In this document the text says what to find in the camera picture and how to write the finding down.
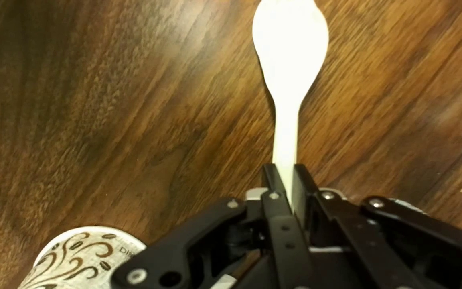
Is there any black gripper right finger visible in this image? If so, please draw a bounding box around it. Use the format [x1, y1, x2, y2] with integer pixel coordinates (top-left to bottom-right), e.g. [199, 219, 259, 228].
[292, 163, 462, 289]

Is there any white plastic spoon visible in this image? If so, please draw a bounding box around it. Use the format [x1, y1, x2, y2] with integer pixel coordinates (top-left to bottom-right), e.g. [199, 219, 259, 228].
[251, 0, 331, 212]

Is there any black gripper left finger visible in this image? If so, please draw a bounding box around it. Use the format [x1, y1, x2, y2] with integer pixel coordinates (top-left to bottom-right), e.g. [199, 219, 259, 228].
[110, 163, 320, 289]

